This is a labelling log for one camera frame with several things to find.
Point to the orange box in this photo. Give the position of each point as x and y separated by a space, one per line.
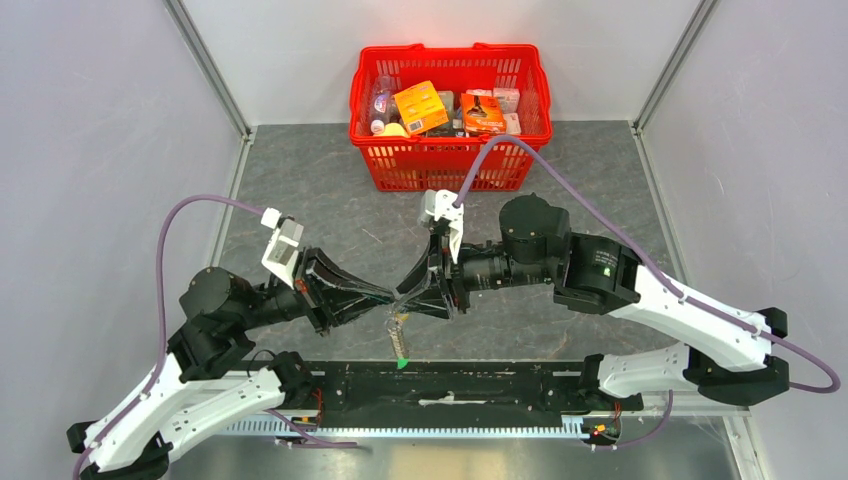
421 108

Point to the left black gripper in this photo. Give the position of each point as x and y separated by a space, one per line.
332 293

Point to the plastic bottle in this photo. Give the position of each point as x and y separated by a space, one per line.
382 108

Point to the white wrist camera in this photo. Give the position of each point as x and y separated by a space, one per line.
283 248
441 207

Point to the red shopping basket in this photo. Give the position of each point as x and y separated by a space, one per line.
420 163

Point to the orange black package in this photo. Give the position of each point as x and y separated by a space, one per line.
482 114

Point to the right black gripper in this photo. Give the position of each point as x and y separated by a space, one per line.
440 253

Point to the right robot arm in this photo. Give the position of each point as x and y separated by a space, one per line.
722 353

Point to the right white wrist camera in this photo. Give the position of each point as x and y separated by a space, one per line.
441 207

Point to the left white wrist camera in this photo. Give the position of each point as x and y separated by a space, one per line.
283 248

